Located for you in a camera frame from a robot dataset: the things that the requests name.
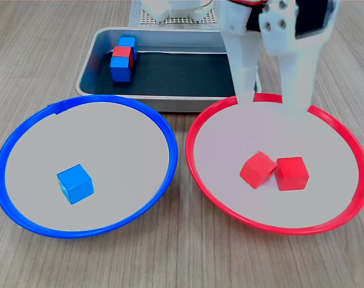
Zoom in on black tray mat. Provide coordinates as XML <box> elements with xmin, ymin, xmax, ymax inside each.
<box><xmin>94</xmin><ymin>50</ymin><xmax>237</xmax><ymax>97</ymax></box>

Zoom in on pale perforated base plate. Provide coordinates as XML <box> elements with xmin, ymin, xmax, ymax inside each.
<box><xmin>139</xmin><ymin>7</ymin><xmax>217</xmax><ymax>26</ymax></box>

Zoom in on blue-rimmed white plate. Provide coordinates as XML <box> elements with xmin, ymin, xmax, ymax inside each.
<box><xmin>0</xmin><ymin>94</ymin><xmax>179</xmax><ymax>239</ymax></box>

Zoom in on red-rimmed white plate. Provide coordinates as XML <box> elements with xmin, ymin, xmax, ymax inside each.
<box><xmin>185</xmin><ymin>92</ymin><xmax>364</xmax><ymax>236</ymax></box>

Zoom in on red wooden cube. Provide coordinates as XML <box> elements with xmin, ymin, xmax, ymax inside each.
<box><xmin>274</xmin><ymin>156</ymin><xmax>309</xmax><ymax>192</ymax></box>
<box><xmin>113</xmin><ymin>46</ymin><xmax>135</xmax><ymax>68</ymax></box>
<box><xmin>239</xmin><ymin>151</ymin><xmax>278</xmax><ymax>190</ymax></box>

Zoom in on red cable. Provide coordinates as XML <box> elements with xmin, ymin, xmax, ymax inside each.
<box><xmin>229</xmin><ymin>0</ymin><xmax>267</xmax><ymax>6</ymax></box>

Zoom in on steel tray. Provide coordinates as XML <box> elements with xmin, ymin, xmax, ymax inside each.
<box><xmin>75</xmin><ymin>26</ymin><xmax>262</xmax><ymax>113</ymax></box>

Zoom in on blue wooden cube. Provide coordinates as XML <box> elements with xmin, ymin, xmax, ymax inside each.
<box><xmin>110</xmin><ymin>56</ymin><xmax>132</xmax><ymax>83</ymax></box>
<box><xmin>56</xmin><ymin>163</ymin><xmax>94</xmax><ymax>206</ymax></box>
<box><xmin>118</xmin><ymin>36</ymin><xmax>138</xmax><ymax>61</ymax></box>

